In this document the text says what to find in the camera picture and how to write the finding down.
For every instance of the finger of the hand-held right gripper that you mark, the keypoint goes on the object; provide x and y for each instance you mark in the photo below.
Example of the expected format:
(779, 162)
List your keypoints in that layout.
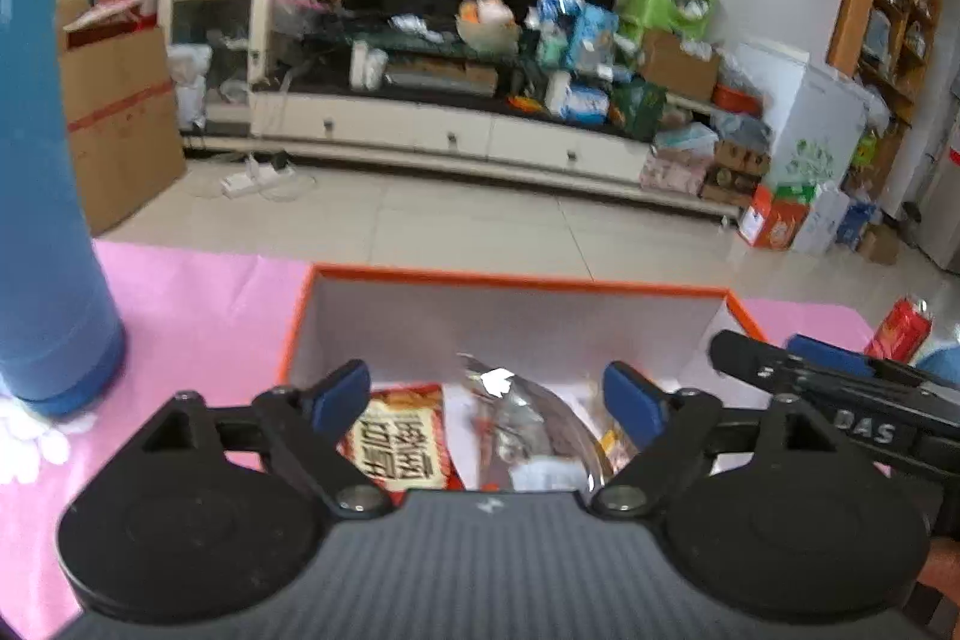
(829, 353)
(750, 359)

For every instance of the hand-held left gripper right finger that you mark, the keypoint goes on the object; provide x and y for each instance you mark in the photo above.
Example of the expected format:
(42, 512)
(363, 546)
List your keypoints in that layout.
(634, 396)

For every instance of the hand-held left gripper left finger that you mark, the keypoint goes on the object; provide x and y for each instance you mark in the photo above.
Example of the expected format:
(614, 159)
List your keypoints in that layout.
(341, 394)

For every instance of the clear packet of dark snacks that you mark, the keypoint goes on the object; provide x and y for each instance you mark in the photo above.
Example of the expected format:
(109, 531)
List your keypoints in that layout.
(525, 422)

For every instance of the orange cardboard box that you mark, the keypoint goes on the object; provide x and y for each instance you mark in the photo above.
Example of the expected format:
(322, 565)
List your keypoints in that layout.
(525, 317)

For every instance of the person's right hand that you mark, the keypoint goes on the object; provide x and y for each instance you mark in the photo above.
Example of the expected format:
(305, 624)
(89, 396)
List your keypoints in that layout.
(943, 569)

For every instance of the red snack packet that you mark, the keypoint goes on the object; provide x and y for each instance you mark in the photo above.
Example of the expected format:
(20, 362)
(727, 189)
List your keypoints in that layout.
(409, 437)

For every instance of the orange and white carton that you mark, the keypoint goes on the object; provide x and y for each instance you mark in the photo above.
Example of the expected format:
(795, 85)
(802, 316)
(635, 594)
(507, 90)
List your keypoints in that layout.
(776, 220)

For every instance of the pink table mat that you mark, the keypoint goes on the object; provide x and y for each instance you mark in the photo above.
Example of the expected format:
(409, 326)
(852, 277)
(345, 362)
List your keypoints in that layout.
(202, 310)

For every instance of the pink tissue pack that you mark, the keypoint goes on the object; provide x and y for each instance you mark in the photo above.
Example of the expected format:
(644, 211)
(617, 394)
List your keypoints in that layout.
(671, 171)

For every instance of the white power strip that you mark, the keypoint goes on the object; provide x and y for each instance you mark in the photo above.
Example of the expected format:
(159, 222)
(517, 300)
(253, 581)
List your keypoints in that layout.
(247, 181)

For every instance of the white chest freezer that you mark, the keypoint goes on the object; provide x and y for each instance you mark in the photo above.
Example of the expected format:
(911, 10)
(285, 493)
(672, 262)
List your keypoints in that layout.
(810, 115)

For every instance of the white television stand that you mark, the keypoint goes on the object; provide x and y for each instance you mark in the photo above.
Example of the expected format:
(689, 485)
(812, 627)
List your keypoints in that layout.
(420, 130)

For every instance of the small brown cardboard box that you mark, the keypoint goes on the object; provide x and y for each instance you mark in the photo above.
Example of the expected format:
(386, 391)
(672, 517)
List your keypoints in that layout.
(679, 66)

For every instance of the white plastic jar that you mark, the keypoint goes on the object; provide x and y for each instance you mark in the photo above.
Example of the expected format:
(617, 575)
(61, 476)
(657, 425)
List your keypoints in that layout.
(367, 66)

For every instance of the large taped cardboard box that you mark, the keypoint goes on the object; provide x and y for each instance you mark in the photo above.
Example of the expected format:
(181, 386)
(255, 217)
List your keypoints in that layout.
(120, 123)

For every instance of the pile of blue tissue packs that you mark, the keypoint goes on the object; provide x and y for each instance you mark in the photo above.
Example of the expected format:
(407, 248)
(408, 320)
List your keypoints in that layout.
(581, 40)

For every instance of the blue water bottle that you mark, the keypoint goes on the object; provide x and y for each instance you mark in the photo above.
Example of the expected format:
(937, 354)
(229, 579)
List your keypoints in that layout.
(45, 160)

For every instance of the white glass-door cabinet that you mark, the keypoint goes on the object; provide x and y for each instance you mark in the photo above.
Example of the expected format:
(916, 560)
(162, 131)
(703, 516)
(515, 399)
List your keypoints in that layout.
(214, 33)

